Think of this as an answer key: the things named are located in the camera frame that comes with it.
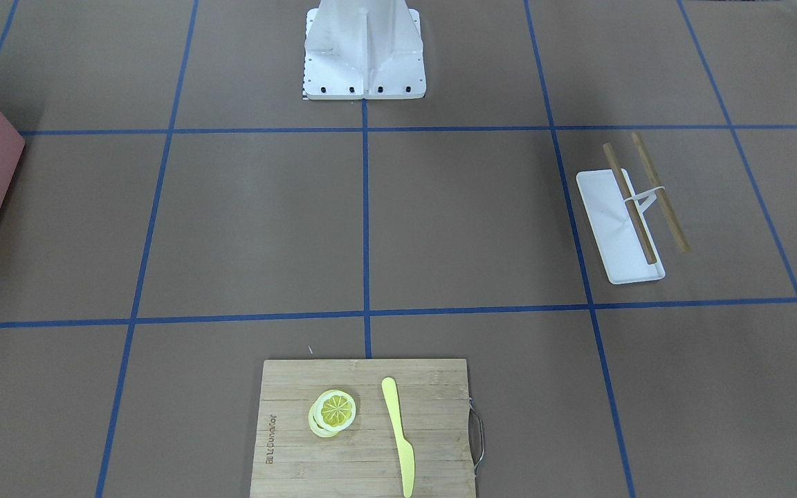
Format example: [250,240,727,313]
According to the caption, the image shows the yellow lemon slices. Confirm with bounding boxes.
[308,389,357,438]

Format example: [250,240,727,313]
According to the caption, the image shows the bamboo cutting board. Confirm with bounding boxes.
[249,359,477,497]

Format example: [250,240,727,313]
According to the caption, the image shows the yellow plastic knife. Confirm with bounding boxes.
[381,376,416,497]

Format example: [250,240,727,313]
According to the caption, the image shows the white rack tray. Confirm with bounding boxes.
[576,168,666,285]

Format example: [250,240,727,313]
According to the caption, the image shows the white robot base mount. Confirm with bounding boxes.
[302,1,427,100]

